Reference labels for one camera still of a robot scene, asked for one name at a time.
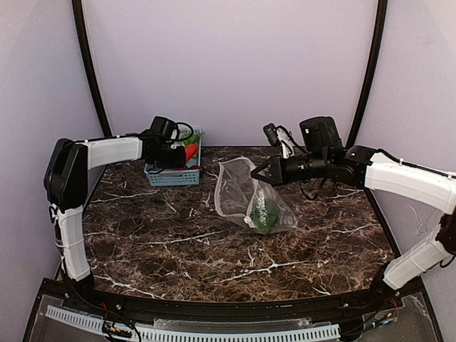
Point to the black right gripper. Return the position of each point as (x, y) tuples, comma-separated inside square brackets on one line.
[(278, 171)]

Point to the white slotted cable duct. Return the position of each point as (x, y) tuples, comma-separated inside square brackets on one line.
[(169, 330)]

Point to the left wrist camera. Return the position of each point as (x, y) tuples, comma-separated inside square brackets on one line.
[(181, 133)]

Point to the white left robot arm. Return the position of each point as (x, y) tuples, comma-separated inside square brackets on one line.
[(66, 180)]

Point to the black corner post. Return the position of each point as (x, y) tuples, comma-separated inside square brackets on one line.
[(91, 77), (374, 52)]

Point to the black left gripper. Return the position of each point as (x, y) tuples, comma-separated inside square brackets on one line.
[(177, 157)]

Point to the green leafy vegetable toy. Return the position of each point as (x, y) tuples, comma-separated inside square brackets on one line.
[(192, 139)]

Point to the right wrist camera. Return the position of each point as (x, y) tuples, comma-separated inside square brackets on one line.
[(280, 137)]

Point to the green bok choy toy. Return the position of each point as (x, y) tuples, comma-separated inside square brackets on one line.
[(265, 215)]

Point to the black left corner post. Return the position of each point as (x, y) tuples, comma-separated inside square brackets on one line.
[(91, 77)]

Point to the clear zip top bag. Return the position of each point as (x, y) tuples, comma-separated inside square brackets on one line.
[(236, 190)]

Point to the orange carrot toy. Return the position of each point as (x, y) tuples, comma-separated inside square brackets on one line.
[(191, 150)]

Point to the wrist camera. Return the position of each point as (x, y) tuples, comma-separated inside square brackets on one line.
[(181, 133), (280, 137)]

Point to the black front table rail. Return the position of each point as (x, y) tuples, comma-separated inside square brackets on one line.
[(345, 307)]

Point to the light blue plastic basket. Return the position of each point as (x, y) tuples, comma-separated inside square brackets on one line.
[(189, 175)]

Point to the black right corner post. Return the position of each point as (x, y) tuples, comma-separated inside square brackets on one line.
[(374, 52)]

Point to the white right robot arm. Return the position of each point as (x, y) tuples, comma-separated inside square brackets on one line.
[(323, 156)]

